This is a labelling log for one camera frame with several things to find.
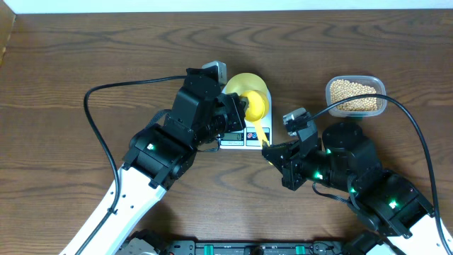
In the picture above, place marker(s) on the clear plastic container of soybeans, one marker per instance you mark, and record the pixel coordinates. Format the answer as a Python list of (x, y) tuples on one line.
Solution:
[(342, 87)]

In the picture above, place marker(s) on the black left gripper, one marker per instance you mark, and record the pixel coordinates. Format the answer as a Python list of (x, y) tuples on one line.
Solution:
[(233, 116)]

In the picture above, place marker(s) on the white digital kitchen scale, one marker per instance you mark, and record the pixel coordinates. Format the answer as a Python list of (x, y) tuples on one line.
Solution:
[(247, 138)]

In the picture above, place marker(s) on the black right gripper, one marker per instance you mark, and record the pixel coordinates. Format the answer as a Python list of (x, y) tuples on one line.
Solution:
[(291, 178)]

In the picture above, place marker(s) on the yellow measuring scoop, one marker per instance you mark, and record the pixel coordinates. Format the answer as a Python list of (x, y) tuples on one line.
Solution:
[(257, 109)]

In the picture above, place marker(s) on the yellow bowl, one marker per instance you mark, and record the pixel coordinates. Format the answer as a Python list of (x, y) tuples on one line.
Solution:
[(243, 82)]

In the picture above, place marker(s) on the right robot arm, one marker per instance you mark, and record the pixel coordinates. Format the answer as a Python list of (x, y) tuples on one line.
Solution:
[(345, 159)]

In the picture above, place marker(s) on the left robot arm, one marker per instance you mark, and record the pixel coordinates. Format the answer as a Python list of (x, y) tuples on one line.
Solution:
[(160, 154)]

